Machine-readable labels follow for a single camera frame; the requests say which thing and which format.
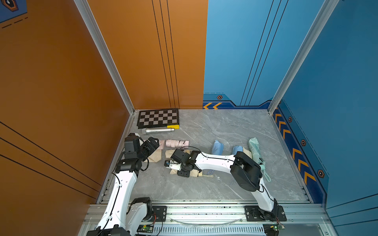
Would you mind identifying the cream umbrella sleeve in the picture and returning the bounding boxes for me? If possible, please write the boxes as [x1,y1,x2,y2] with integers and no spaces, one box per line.
[148,149,162,163]

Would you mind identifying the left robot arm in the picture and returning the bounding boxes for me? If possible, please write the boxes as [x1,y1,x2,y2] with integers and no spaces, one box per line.
[87,133,159,236]

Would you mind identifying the pink umbrella sleeve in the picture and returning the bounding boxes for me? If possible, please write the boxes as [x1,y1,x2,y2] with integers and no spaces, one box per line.
[158,140,165,149]

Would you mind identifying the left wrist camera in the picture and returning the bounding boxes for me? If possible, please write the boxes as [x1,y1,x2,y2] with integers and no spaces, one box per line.
[124,133,141,153]

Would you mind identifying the pale yellow sleeved umbrella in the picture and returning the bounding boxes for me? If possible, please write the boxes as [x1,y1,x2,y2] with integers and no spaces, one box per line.
[190,170,214,178]

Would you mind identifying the beige sleeved umbrella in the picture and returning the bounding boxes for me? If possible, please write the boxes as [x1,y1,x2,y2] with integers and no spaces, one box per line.
[243,148,253,159]

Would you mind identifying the green circuit board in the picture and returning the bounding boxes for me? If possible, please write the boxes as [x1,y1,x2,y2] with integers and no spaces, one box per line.
[137,224,154,234]

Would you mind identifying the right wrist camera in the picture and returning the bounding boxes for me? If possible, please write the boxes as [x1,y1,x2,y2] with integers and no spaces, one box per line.
[164,160,181,171]

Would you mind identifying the cream umbrella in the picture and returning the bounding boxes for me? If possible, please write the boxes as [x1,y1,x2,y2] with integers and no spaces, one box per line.
[164,149,191,158]

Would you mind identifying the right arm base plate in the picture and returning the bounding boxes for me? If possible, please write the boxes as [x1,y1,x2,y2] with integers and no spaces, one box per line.
[244,205,287,222]

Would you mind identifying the yellow block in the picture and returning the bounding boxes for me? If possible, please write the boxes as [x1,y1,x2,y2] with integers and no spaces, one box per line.
[167,124,180,129]

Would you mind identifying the aluminium front rail frame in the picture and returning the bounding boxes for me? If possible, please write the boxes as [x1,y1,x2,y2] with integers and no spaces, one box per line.
[77,199,339,236]

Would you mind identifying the light blue sleeved umbrella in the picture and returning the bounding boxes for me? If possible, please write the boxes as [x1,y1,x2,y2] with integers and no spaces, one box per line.
[211,140,224,155]

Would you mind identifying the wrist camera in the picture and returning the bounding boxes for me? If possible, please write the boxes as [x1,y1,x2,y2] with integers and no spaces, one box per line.
[124,133,141,153]
[164,160,181,171]

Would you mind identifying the checkerboard calibration board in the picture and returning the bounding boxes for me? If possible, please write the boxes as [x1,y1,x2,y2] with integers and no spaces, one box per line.
[137,108,179,129]

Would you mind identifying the mint green sleeved umbrella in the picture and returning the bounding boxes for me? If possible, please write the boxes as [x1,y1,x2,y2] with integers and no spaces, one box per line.
[248,138,271,182]

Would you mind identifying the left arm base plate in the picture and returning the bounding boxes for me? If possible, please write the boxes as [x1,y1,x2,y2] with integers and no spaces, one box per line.
[142,205,167,222]

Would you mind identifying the silver metal cylinder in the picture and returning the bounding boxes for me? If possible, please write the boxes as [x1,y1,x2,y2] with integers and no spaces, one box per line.
[142,127,175,134]

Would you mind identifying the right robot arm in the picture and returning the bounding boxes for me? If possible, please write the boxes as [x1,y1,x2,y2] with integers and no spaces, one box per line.
[164,149,287,223]

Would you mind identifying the small right circuit board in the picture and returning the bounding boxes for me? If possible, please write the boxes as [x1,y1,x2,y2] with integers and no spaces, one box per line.
[270,224,285,236]

